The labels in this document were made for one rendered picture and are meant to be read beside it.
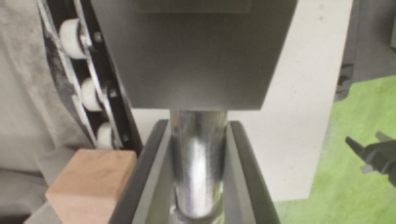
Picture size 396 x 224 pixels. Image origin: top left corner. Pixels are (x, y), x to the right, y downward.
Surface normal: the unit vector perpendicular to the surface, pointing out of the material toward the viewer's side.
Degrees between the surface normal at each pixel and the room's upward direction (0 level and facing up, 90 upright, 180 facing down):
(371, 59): 0
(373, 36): 0
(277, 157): 0
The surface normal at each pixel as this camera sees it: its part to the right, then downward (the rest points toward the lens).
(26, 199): -0.06, -0.86
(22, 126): -0.03, 0.50
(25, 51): 0.84, 0.20
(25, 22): 0.36, 0.43
